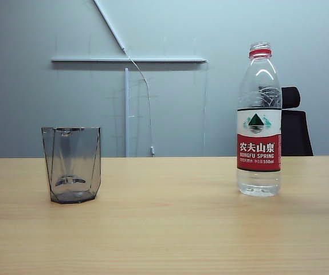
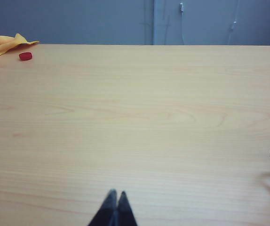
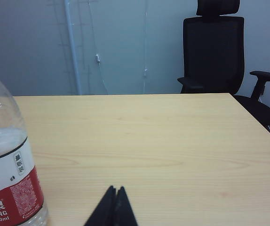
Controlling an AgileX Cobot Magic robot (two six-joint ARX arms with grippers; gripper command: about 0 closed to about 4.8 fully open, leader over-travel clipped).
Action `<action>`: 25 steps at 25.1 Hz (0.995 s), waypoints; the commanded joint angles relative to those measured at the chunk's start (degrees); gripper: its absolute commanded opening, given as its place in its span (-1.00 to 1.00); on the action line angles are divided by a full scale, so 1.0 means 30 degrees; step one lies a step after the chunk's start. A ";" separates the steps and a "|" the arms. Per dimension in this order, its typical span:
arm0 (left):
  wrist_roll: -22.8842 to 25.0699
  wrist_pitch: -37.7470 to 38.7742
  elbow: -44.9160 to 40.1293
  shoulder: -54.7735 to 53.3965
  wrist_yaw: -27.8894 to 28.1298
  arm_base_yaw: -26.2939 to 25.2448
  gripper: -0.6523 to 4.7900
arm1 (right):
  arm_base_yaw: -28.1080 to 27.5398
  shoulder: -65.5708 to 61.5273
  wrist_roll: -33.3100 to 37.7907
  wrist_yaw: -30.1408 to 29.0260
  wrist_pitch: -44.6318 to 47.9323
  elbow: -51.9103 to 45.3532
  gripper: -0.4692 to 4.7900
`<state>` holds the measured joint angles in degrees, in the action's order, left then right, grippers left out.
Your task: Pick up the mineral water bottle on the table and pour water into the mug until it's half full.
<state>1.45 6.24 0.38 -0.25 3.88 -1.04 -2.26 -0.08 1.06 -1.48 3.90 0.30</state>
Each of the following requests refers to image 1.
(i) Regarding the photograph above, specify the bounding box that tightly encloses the clear Nongfu Spring water bottle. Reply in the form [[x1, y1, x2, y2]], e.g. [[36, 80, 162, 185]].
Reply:
[[236, 41, 283, 198]]

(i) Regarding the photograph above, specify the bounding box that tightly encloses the grey transparent faceted cup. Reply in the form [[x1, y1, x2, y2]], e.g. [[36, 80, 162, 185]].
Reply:
[[41, 126, 102, 205]]

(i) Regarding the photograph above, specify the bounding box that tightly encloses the black office chair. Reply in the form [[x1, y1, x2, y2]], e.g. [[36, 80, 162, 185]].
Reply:
[[280, 85, 314, 157]]

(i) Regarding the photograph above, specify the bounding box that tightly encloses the white vertical wall strip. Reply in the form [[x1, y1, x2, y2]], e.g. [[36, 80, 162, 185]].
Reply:
[[123, 68, 131, 158]]

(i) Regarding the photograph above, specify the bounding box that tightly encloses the white horizontal wall bar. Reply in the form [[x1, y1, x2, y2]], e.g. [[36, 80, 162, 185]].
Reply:
[[51, 56, 209, 64]]

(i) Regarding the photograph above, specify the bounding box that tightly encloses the white diagonal wall bar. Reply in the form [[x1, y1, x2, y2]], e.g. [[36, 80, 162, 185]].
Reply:
[[93, 0, 127, 51]]

